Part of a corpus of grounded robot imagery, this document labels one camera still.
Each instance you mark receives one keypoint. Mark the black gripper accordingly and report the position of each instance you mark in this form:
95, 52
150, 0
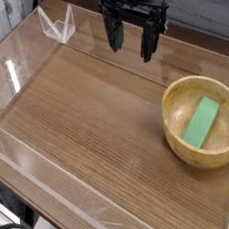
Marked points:
149, 14

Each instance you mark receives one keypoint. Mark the brown wooden bowl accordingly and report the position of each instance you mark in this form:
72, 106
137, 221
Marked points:
179, 103

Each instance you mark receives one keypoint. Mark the green rectangular block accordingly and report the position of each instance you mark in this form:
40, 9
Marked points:
201, 122

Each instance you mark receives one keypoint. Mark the clear acrylic barrier walls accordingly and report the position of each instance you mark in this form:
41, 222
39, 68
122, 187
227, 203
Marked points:
81, 129

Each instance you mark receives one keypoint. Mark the clear acrylic corner bracket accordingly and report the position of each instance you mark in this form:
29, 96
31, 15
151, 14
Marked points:
58, 30

